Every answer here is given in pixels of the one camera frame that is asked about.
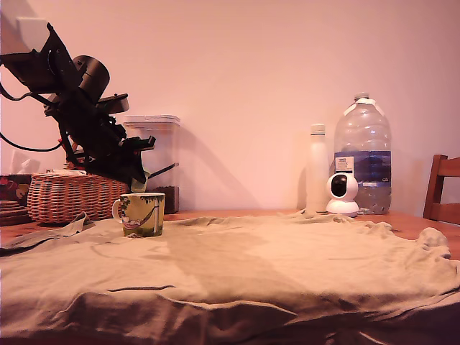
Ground dark printed tissue box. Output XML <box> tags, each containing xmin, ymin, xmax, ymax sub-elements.
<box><xmin>0</xmin><ymin>174</ymin><xmax>32</xmax><ymax>206</ymax></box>

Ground black coffee scoop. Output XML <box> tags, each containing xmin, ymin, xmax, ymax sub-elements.
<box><xmin>144</xmin><ymin>162</ymin><xmax>180</xmax><ymax>184</ymax></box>

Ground yellow green printed mug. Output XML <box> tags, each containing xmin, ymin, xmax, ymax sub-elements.
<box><xmin>111</xmin><ymin>192</ymin><xmax>167</xmax><ymax>239</ymax></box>

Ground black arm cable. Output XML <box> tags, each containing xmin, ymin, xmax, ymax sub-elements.
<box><xmin>0</xmin><ymin>80</ymin><xmax>37</xmax><ymax>102</ymax></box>
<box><xmin>0</xmin><ymin>131</ymin><xmax>63</xmax><ymax>153</ymax></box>

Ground small white round camera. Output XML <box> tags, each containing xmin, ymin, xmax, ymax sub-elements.
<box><xmin>325</xmin><ymin>172</ymin><xmax>360</xmax><ymax>219</ymax></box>

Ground woven wicker basket with handle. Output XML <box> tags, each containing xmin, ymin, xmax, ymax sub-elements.
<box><xmin>26</xmin><ymin>171</ymin><xmax>131</xmax><ymax>224</ymax></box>

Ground stack of brown placemats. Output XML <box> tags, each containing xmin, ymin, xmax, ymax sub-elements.
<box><xmin>0</xmin><ymin>200</ymin><xmax>32</xmax><ymax>227</ymax></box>

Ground beige table cloth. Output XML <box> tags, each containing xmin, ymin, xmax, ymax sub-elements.
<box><xmin>0</xmin><ymin>209</ymin><xmax>460</xmax><ymax>345</ymax></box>

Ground white slim bottle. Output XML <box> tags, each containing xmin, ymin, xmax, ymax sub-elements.
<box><xmin>305</xmin><ymin>123</ymin><xmax>330</xmax><ymax>214</ymax></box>

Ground large clear water bottle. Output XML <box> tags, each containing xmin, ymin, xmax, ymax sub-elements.
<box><xmin>333</xmin><ymin>91</ymin><xmax>393</xmax><ymax>216</ymax></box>

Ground white tissue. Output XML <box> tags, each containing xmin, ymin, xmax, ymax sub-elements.
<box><xmin>10</xmin><ymin>148</ymin><xmax>41</xmax><ymax>176</ymax></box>

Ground white papers in basket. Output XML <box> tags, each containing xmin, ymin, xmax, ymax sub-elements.
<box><xmin>44</xmin><ymin>167</ymin><xmax>88</xmax><ymax>178</ymax></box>

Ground clear plastic storage container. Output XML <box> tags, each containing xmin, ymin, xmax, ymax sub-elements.
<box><xmin>122</xmin><ymin>114</ymin><xmax>182</xmax><ymax>215</ymax></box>

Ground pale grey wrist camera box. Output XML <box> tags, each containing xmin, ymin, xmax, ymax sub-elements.
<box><xmin>15</xmin><ymin>17</ymin><xmax>80</xmax><ymax>91</ymax></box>

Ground brown wooden chair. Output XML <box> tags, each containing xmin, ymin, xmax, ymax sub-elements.
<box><xmin>422</xmin><ymin>154</ymin><xmax>460</xmax><ymax>226</ymax></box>

